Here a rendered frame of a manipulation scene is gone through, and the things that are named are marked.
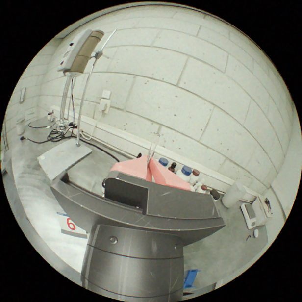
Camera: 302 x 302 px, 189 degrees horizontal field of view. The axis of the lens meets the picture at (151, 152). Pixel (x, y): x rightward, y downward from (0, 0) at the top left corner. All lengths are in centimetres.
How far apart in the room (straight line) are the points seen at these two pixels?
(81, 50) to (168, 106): 50
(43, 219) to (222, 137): 87
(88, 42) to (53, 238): 65
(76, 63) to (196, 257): 80
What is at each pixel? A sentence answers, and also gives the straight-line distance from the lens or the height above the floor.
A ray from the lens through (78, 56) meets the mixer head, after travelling 45.
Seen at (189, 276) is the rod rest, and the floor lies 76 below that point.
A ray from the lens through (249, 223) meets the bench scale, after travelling 87.
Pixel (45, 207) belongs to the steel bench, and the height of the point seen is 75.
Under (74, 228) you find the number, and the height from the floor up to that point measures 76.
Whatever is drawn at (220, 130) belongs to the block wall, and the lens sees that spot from 61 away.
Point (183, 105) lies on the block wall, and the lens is 54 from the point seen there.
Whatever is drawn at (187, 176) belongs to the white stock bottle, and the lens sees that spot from 46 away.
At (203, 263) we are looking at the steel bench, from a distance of 46.
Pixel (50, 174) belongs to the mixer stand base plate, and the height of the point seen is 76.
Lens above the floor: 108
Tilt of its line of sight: 27 degrees down
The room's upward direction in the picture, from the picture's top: 22 degrees clockwise
